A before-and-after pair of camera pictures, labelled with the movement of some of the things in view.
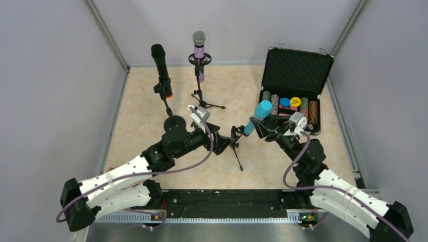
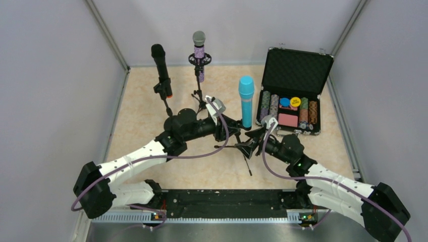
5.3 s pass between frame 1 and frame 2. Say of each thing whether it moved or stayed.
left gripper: moved
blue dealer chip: stayed
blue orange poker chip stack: stayed
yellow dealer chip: stayed
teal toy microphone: moved
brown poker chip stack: stayed
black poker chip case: stayed
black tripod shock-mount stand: stayed
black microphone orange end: stayed
